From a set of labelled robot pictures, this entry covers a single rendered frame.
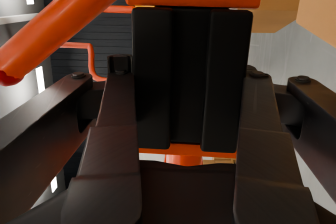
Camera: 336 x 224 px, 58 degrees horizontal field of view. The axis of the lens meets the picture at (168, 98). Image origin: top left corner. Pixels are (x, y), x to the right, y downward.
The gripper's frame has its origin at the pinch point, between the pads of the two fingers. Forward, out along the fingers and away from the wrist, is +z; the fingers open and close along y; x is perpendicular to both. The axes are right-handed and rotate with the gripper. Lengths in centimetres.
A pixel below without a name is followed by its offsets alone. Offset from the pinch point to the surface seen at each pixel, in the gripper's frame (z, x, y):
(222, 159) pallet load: 599, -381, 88
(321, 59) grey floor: 259, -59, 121
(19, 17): 819, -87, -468
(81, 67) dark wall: 1033, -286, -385
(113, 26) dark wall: 1039, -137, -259
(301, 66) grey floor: 303, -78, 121
